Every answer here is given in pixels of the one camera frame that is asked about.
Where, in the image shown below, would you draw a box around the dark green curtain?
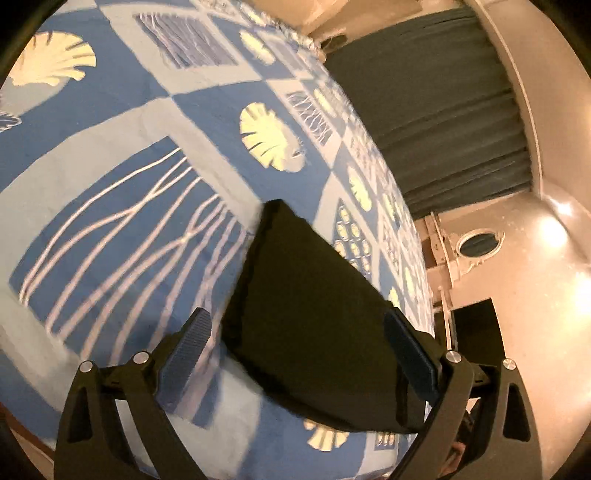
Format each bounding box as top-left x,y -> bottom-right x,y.
323,7 -> 532,220

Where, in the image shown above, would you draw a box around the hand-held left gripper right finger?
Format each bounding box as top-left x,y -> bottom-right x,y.
384,308 -> 543,480

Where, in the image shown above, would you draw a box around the oval white-framed mirror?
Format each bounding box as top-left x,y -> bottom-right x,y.
455,229 -> 506,260

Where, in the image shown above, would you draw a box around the blue patterned bed sheet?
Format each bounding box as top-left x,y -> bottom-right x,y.
0,0 -> 435,480

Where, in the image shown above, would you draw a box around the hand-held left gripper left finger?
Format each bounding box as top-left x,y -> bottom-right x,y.
54,308 -> 212,480

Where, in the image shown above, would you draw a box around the white vanity table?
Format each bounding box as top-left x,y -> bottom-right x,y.
422,212 -> 462,296

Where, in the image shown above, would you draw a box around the black pants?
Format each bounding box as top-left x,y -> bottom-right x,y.
222,199 -> 439,435

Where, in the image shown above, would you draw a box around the black television screen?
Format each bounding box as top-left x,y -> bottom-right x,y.
450,298 -> 509,367

